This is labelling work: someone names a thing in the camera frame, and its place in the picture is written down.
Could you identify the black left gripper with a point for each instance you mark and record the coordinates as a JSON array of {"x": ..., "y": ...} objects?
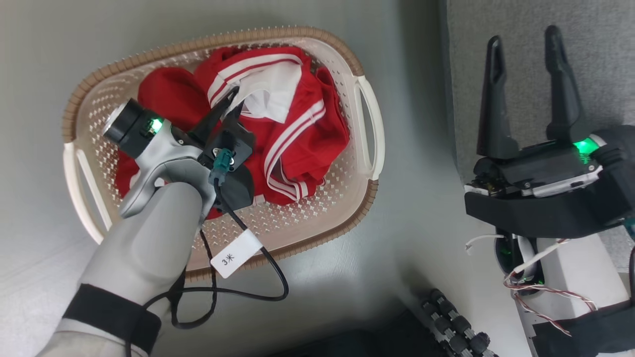
[{"x": 239, "y": 191}]

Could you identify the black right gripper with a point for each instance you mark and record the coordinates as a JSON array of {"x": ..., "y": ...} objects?
[{"x": 555, "y": 208}]

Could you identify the red white striped jacket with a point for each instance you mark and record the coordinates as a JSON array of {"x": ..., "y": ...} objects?
[{"x": 297, "y": 134}]

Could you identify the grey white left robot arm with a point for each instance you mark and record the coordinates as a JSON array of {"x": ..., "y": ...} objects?
[{"x": 149, "y": 238}]

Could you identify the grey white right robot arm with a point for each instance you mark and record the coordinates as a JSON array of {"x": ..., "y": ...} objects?
[{"x": 580, "y": 277}]

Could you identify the cream plastic laundry basket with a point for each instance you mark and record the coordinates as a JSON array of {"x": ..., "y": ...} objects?
[{"x": 317, "y": 218}]

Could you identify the grey fabric sofa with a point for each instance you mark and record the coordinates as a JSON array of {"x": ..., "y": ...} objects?
[{"x": 526, "y": 64}]

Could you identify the black roller wheel of base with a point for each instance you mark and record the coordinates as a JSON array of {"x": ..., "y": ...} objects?
[{"x": 459, "y": 325}]

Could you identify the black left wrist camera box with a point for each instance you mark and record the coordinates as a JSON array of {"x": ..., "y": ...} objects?
[{"x": 237, "y": 141}]

